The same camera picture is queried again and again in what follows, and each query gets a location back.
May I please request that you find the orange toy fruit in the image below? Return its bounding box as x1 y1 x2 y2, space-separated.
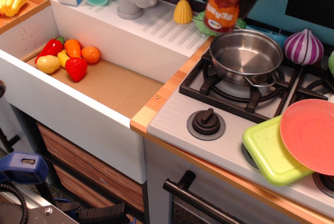
81 46 100 64

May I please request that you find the blue clamp handle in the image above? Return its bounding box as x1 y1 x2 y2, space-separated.
1 151 49 184

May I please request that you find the black stove knob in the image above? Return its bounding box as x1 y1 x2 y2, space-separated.
187 108 226 141
313 172 334 198

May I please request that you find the orange toy carrot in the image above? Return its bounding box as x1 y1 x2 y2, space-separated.
64 39 81 58

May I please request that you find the black stove grate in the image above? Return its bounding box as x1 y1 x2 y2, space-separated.
179 52 333 123

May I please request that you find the small yellow toy piece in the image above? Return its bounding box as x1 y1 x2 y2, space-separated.
57 50 70 68

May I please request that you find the wooden drawer front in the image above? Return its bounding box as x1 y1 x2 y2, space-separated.
37 123 145 215

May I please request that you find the coral pink plastic plate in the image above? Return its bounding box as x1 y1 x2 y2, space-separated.
280 99 333 175

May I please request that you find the green toy at edge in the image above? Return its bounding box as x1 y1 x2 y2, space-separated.
328 52 334 76

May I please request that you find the red toy strawberry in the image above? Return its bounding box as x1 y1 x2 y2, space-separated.
65 57 88 82

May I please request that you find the red toy chili pepper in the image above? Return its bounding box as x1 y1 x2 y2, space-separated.
35 36 64 63

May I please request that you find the green toy bitter gourd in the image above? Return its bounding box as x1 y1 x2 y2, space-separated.
192 11 247 37

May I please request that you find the brown toy beans can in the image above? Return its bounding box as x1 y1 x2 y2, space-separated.
204 0 241 34

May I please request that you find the yellow toy potato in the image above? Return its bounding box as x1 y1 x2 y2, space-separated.
36 55 61 74

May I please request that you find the stainless steel pot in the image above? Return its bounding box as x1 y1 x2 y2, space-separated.
209 29 283 87

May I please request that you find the yellow toy corn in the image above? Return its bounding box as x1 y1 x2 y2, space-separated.
173 0 193 24

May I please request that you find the white toy sink basin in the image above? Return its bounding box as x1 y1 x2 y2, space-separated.
1 0 207 184

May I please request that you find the black oven door handle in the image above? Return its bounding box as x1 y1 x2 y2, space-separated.
163 170 244 223

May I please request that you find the purple toy onion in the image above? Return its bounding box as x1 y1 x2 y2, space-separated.
283 29 324 66

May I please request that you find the lime green plastic lid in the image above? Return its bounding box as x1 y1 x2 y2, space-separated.
243 115 314 186

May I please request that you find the brown cardboard sheet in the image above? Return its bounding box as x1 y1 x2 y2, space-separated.
21 50 163 122

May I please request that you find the blue plastic bowl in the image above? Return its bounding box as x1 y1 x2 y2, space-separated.
246 25 288 48

